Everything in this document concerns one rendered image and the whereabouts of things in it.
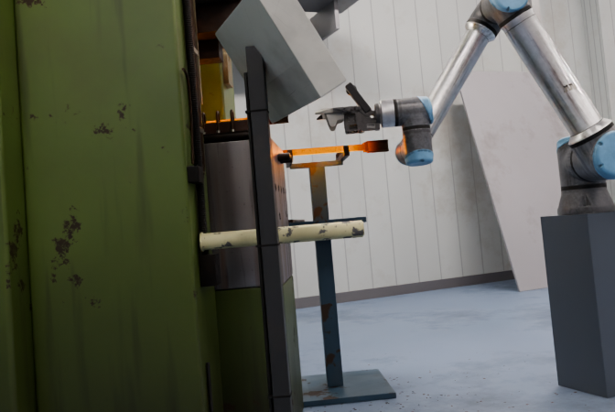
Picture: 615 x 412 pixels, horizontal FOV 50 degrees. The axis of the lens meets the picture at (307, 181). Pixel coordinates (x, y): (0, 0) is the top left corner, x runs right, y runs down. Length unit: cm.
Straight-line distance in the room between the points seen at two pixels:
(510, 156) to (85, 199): 435
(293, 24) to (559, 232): 135
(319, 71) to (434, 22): 466
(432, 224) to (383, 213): 48
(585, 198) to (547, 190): 336
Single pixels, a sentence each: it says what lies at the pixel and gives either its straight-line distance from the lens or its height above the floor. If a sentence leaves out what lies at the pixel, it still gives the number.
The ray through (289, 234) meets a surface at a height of 62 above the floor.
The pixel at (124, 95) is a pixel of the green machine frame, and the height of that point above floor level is 102.
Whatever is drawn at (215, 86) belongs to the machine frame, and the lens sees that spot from 247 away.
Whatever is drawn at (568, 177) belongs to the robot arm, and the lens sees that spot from 247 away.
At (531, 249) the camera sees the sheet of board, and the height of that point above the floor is 30.
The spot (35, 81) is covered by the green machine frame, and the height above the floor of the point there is 108.
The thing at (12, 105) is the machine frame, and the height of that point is 102.
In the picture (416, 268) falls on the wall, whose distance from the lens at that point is 567.
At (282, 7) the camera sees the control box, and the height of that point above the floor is 112.
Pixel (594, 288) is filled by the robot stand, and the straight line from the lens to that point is 239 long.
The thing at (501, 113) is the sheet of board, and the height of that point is 143.
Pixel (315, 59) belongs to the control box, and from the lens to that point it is 149.
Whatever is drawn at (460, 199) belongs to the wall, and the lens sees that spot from 593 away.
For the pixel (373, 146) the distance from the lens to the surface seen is 251.
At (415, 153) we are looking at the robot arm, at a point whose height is 84.
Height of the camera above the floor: 64
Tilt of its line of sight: 4 degrees up
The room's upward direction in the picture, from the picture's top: 5 degrees counter-clockwise
